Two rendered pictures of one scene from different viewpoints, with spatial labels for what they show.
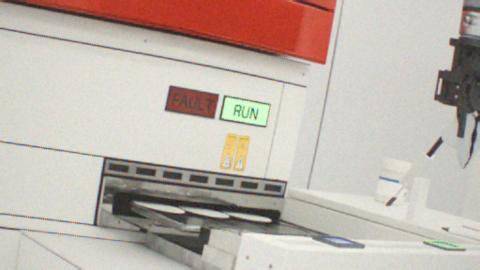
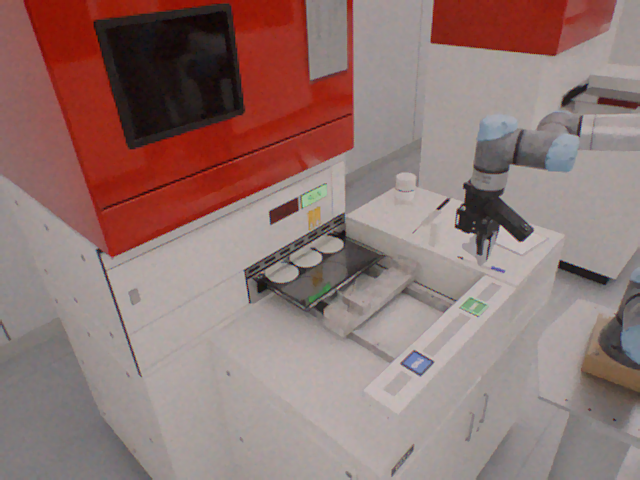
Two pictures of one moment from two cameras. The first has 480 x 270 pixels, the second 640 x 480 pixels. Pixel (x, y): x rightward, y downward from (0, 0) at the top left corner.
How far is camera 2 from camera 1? 92 cm
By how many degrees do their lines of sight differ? 29
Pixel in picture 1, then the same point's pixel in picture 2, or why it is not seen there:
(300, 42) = (337, 146)
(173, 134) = (279, 232)
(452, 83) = (468, 219)
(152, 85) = (258, 218)
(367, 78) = not seen: hidden behind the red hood
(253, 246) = (372, 400)
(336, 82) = not seen: hidden behind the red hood
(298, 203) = (354, 226)
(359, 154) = not seen: hidden behind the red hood
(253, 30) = (308, 159)
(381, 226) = (413, 249)
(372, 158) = (357, 65)
